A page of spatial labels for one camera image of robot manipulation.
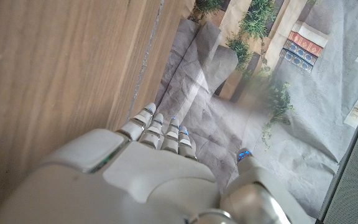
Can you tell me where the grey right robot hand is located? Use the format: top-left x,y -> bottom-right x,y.
0,102 -> 313,224

